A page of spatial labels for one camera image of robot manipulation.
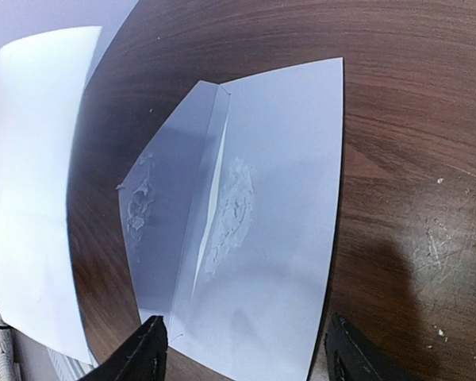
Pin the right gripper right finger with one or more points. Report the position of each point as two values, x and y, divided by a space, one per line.
352 356

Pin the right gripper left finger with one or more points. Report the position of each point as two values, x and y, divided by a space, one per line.
142 357

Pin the grey envelope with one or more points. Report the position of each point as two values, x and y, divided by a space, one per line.
229 218

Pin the white letter sheet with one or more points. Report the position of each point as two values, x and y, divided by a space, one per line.
42 79

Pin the front aluminium rail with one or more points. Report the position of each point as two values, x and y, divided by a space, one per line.
22 358

